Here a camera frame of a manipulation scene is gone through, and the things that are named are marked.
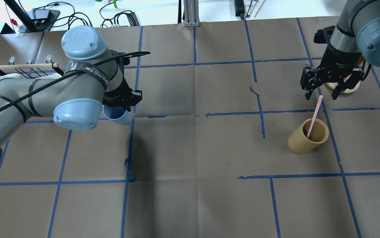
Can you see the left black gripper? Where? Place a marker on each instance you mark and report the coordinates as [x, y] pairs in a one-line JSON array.
[[121, 93]]

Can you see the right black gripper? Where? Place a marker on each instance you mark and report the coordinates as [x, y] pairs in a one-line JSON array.
[[338, 61]]

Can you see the light blue plastic cup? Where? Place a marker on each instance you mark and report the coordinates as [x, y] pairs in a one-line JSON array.
[[117, 115]]

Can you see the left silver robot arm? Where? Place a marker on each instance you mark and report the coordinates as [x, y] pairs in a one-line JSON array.
[[93, 84]]

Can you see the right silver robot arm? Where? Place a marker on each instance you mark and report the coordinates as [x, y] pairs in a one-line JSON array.
[[352, 48]]

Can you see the bamboo chopstick holder cup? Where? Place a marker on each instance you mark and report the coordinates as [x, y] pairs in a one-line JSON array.
[[303, 140]]

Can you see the wooden mug tree stand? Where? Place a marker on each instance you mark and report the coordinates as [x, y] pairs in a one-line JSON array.
[[332, 86]]

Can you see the green spray clamp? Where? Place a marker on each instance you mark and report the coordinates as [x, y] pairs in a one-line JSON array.
[[109, 2]]

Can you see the black monitor stand base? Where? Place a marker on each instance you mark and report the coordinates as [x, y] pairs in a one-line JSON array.
[[38, 20]]

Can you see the black power adapter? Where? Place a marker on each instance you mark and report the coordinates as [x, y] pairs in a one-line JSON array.
[[239, 8]]

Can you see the black wire cup rack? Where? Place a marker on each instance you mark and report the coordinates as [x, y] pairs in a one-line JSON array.
[[30, 69]]

